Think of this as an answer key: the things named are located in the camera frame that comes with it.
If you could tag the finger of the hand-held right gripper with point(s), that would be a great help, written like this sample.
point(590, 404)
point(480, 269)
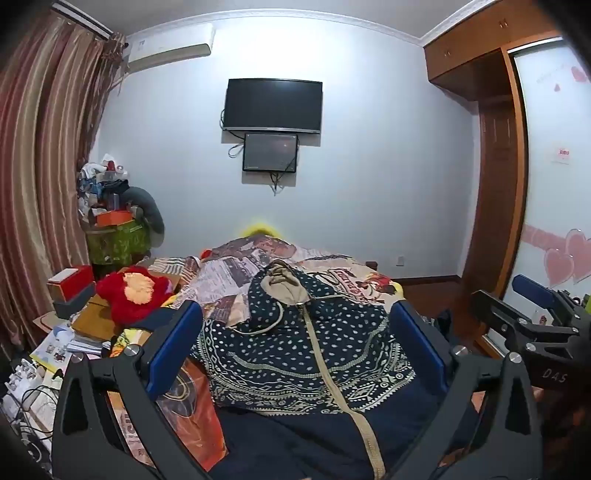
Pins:
point(496, 311)
point(533, 288)

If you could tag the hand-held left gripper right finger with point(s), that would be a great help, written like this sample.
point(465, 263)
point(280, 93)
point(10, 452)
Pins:
point(421, 342)

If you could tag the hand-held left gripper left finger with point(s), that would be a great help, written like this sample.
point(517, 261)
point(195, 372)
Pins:
point(173, 344)

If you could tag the navy patterned hooded jacket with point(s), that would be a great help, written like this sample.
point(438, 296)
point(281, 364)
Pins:
point(323, 332)

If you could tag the red plush toy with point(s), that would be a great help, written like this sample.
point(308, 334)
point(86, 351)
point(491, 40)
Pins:
point(115, 295)

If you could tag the printed blanket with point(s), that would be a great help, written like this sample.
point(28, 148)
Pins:
point(221, 281)

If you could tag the brown cardboard box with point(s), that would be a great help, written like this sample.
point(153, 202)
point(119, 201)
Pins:
point(94, 321)

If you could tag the grey box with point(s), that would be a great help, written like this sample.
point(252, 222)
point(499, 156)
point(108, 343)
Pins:
point(74, 302)

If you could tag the stack of papers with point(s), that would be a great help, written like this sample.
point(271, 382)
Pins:
point(60, 344)

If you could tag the green patterned box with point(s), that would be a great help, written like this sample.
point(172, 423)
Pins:
point(117, 242)

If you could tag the red box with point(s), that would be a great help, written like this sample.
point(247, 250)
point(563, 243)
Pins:
point(76, 279)

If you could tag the wooden wardrobe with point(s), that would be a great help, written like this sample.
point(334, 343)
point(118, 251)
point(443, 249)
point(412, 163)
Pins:
point(494, 161)

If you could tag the orange box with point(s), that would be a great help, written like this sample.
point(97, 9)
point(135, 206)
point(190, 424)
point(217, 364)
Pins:
point(113, 218)

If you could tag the yellow plush toy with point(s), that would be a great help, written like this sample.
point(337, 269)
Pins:
point(261, 228)

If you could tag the pile of household clutter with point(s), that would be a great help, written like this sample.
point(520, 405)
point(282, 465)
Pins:
point(104, 180)

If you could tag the small black monitor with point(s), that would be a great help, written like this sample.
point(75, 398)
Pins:
point(270, 152)

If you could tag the striped brown curtain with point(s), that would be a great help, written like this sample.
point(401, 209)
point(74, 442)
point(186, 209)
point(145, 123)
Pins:
point(41, 161)

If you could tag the white air conditioner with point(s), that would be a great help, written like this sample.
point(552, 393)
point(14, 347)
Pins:
point(171, 46)

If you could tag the black wall television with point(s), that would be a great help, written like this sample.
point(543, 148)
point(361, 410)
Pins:
point(272, 104)

